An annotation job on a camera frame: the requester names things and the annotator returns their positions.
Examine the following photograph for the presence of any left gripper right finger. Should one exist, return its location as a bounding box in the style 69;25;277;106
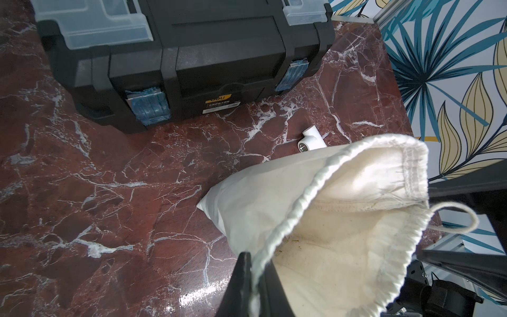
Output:
259;261;295;317

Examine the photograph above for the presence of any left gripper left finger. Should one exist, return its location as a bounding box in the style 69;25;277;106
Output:
215;252;252;317

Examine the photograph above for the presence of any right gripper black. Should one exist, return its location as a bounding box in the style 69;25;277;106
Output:
418;160;506;301

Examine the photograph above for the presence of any cream cloth soil bag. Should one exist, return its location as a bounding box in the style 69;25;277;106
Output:
196;133;480;317

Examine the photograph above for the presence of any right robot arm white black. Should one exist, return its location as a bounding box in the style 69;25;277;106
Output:
387;160;506;316

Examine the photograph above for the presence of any white pipe elbow fitting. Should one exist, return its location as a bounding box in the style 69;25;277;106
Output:
298;125;327;153

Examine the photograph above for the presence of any black yellow toolbox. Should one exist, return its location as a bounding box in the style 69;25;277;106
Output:
32;1;335;133

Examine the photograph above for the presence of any right aluminium corner post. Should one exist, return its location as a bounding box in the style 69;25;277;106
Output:
373;0;413;28

